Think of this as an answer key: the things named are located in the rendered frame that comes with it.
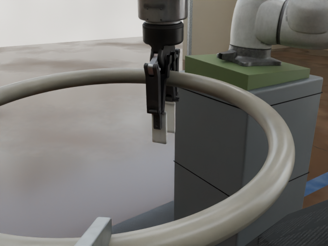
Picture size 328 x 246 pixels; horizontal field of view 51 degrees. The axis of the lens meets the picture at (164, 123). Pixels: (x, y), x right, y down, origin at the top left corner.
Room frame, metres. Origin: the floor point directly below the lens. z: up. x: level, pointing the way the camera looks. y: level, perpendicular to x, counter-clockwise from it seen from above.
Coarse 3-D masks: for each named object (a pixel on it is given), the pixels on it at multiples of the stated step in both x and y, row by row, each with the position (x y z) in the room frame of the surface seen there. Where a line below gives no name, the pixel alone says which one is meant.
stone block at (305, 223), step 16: (304, 208) 0.68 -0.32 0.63; (320, 208) 0.58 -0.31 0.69; (288, 224) 0.58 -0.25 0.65; (304, 224) 0.52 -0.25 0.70; (320, 224) 0.46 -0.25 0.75; (256, 240) 0.58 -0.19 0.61; (272, 240) 0.51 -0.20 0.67; (288, 240) 0.45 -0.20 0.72; (304, 240) 0.41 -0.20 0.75; (320, 240) 0.37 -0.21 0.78
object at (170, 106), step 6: (168, 102) 0.68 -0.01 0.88; (174, 102) 0.68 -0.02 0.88; (168, 108) 0.68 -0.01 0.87; (174, 108) 0.68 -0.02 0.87; (168, 114) 0.68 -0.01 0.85; (174, 114) 0.68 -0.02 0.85; (168, 120) 0.69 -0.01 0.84; (174, 120) 0.68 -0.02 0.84; (168, 126) 0.69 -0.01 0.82; (174, 126) 0.68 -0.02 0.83; (168, 132) 0.69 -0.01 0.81; (174, 132) 0.68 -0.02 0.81
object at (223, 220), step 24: (72, 72) 0.65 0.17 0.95; (96, 72) 0.66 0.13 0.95; (120, 72) 0.66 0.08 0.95; (0, 96) 0.55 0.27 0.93; (24, 96) 0.59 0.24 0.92; (216, 96) 0.58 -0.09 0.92; (240, 96) 0.53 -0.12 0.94; (264, 120) 0.44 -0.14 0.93; (288, 144) 0.36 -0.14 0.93; (264, 168) 0.32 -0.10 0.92; (288, 168) 0.32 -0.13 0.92; (240, 192) 0.27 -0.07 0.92; (264, 192) 0.28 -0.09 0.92; (192, 216) 0.24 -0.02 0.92; (216, 216) 0.24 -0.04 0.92; (240, 216) 0.25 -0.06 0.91; (0, 240) 0.22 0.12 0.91; (24, 240) 0.22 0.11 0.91; (48, 240) 0.22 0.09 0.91; (72, 240) 0.22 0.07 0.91; (120, 240) 0.21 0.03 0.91; (144, 240) 0.22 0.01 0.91; (168, 240) 0.22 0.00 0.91; (192, 240) 0.22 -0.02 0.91; (216, 240) 0.23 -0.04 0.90
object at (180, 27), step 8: (144, 24) 0.63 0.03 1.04; (176, 24) 0.62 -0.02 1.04; (144, 32) 0.63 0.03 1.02; (152, 32) 0.62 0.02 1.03; (160, 32) 0.61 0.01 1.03; (168, 32) 0.61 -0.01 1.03; (176, 32) 0.62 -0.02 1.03; (144, 40) 0.63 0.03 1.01; (152, 40) 0.62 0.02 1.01; (160, 40) 0.61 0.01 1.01; (168, 40) 0.61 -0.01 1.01; (176, 40) 0.62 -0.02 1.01; (152, 48) 0.62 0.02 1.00; (160, 48) 0.62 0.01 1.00; (168, 48) 0.65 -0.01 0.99; (152, 56) 0.62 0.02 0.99; (160, 56) 0.61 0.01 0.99; (160, 64) 0.62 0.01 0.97; (160, 72) 0.64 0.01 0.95
